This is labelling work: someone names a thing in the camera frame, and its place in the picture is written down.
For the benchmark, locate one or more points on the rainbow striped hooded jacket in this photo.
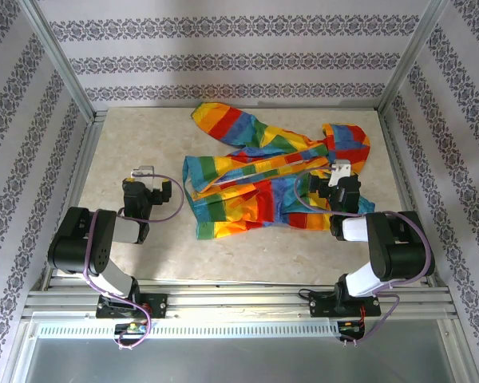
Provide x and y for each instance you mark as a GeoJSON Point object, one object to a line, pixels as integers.
{"type": "Point", "coordinates": [259, 183]}

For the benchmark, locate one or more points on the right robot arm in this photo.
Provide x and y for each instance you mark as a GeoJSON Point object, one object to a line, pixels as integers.
{"type": "Point", "coordinates": [399, 247]}

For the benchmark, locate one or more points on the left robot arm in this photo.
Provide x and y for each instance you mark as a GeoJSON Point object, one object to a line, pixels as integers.
{"type": "Point", "coordinates": [77, 239]}

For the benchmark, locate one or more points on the left connector board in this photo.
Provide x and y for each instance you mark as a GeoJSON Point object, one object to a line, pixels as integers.
{"type": "Point", "coordinates": [132, 328]}

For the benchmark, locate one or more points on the connector board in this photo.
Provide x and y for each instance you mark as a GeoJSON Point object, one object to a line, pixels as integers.
{"type": "Point", "coordinates": [350, 327]}
{"type": "Point", "coordinates": [132, 328]}

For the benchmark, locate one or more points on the right connector board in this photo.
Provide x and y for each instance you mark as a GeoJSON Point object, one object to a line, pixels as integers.
{"type": "Point", "coordinates": [350, 327]}

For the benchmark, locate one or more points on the grey metal panel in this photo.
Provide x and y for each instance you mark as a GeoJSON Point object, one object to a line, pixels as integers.
{"type": "Point", "coordinates": [239, 361]}

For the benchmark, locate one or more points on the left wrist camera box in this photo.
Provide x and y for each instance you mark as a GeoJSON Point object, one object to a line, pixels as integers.
{"type": "Point", "coordinates": [143, 172]}

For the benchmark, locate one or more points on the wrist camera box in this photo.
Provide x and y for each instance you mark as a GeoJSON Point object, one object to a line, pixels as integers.
{"type": "Point", "coordinates": [340, 171]}
{"type": "Point", "coordinates": [143, 172]}

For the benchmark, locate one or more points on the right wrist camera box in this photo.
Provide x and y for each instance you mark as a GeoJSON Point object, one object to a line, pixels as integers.
{"type": "Point", "coordinates": [340, 171]}

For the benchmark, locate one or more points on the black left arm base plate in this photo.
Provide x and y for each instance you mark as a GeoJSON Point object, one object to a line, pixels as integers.
{"type": "Point", "coordinates": [155, 305]}

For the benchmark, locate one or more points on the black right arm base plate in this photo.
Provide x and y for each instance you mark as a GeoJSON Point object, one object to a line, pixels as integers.
{"type": "Point", "coordinates": [323, 305]}

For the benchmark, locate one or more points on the aluminium mounting rail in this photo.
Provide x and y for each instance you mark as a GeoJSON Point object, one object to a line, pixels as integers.
{"type": "Point", "coordinates": [239, 299]}

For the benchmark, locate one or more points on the aluminium frame post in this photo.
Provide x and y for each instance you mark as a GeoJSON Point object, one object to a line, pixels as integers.
{"type": "Point", "coordinates": [58, 60]}
{"type": "Point", "coordinates": [413, 56]}

